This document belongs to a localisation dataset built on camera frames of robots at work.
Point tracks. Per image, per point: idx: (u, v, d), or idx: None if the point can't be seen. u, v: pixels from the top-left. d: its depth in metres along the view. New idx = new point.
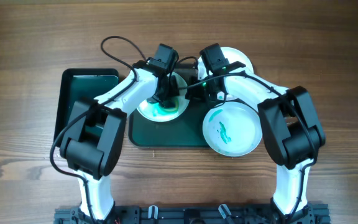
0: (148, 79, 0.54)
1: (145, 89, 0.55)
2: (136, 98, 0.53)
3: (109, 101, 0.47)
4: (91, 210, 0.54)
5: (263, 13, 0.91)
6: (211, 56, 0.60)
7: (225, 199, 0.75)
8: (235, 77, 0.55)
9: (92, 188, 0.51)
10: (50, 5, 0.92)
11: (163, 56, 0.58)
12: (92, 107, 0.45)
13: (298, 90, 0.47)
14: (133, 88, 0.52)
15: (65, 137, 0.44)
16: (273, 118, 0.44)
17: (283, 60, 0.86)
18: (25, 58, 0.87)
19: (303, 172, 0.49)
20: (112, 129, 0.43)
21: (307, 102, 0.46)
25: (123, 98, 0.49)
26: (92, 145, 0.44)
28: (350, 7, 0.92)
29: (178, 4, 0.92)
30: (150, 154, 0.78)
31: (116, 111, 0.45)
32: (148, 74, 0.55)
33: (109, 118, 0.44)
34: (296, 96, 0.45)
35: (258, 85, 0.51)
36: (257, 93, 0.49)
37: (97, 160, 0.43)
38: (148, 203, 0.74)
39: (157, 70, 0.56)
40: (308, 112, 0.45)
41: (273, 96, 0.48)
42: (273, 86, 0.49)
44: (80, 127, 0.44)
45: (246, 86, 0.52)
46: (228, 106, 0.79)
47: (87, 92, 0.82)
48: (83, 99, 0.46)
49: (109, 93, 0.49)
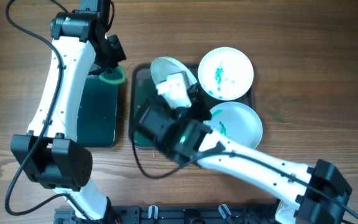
0: (78, 55, 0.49)
1: (81, 65, 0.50)
2: (77, 89, 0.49)
3: (45, 127, 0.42)
4: (87, 215, 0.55)
5: (263, 13, 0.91)
6: (154, 126, 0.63)
7: (226, 199, 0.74)
8: (219, 158, 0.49)
9: (78, 198, 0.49)
10: (50, 5, 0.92)
11: (91, 5, 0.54)
12: (30, 144, 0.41)
13: (323, 167, 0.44)
14: (63, 79, 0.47)
15: (28, 175, 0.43)
16: (317, 216, 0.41)
17: (283, 60, 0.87)
18: (25, 58, 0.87)
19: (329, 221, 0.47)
20: (62, 159, 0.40)
21: (335, 177, 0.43)
25: (59, 110, 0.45)
26: (55, 175, 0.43)
28: (350, 7, 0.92)
29: (178, 4, 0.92)
30: (150, 154, 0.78)
31: (58, 141, 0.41)
32: (79, 24, 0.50)
33: (54, 154, 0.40)
34: (326, 178, 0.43)
35: (265, 172, 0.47)
36: (278, 185, 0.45)
37: (69, 181, 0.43)
38: (147, 203, 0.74)
39: (85, 18, 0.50)
40: (340, 185, 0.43)
41: (298, 186, 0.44)
42: (290, 171, 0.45)
44: (33, 166, 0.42)
45: (250, 172, 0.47)
46: (227, 107, 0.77)
47: (87, 93, 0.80)
48: (17, 135, 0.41)
49: (42, 110, 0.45)
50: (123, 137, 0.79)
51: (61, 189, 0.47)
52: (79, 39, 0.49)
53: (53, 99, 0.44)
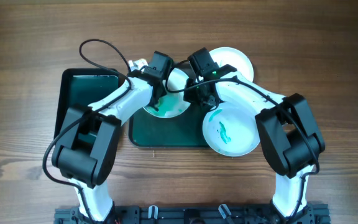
0: (143, 88, 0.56)
1: (141, 97, 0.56)
2: (130, 106, 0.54)
3: (102, 108, 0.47)
4: (91, 213, 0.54)
5: (263, 13, 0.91)
6: (201, 61, 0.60)
7: (225, 199, 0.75)
8: (227, 84, 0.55)
9: (88, 194, 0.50)
10: (50, 5, 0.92)
11: (158, 64, 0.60)
12: (86, 114, 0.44)
13: (296, 97, 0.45)
14: (128, 95, 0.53)
15: (58, 145, 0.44)
16: (270, 125, 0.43)
17: (283, 59, 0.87)
18: (25, 58, 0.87)
19: (304, 178, 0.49)
20: (104, 136, 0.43)
21: (305, 110, 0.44)
25: (118, 105, 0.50)
26: (83, 155, 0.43)
28: (351, 6, 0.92)
29: (178, 4, 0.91)
30: (150, 154, 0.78)
31: (110, 117, 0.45)
32: (143, 83, 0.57)
33: (102, 126, 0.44)
34: (293, 104, 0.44)
35: (253, 93, 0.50)
36: (254, 102, 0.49)
37: (91, 167, 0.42)
38: (147, 203, 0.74)
39: (150, 78, 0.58)
40: (305, 119, 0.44)
41: (268, 106, 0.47)
42: (269, 94, 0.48)
44: (73, 135, 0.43)
45: (244, 96, 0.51)
46: (229, 106, 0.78)
47: (86, 93, 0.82)
48: (76, 106, 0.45)
49: (104, 101, 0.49)
50: (123, 137, 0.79)
51: (74, 180, 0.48)
52: (147, 81, 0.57)
53: (115, 98, 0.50)
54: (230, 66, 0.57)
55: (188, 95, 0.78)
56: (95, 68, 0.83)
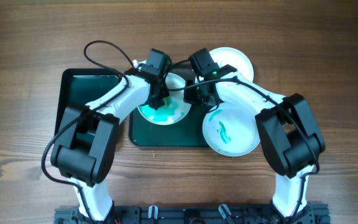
0: (141, 86, 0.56)
1: (139, 95, 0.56)
2: (128, 104, 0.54)
3: (100, 107, 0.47)
4: (90, 213, 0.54)
5: (263, 14, 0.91)
6: (201, 61, 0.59)
7: (225, 199, 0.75)
8: (228, 84, 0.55)
9: (88, 194, 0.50)
10: (50, 5, 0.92)
11: (155, 61, 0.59)
12: (84, 112, 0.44)
13: (296, 97, 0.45)
14: (126, 93, 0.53)
15: (56, 144, 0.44)
16: (270, 124, 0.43)
17: (283, 59, 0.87)
18: (25, 58, 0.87)
19: (304, 178, 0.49)
20: (103, 135, 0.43)
21: (304, 109, 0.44)
25: (115, 104, 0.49)
26: (82, 154, 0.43)
28: (350, 6, 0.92)
29: (178, 4, 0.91)
30: (150, 154, 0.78)
31: (107, 116, 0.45)
32: (141, 80, 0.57)
33: (100, 124, 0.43)
34: (293, 104, 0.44)
35: (252, 93, 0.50)
36: (254, 102, 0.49)
37: (91, 165, 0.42)
38: (147, 203, 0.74)
39: (148, 76, 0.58)
40: (305, 119, 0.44)
41: (268, 105, 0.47)
42: (269, 94, 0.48)
44: (71, 134, 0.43)
45: (243, 96, 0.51)
46: (228, 106, 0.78)
47: (86, 93, 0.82)
48: (73, 104, 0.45)
49: (101, 99, 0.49)
50: (123, 137, 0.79)
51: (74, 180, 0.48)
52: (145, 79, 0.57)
53: (113, 97, 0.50)
54: (230, 67, 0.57)
55: (188, 97, 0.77)
56: (95, 68, 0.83)
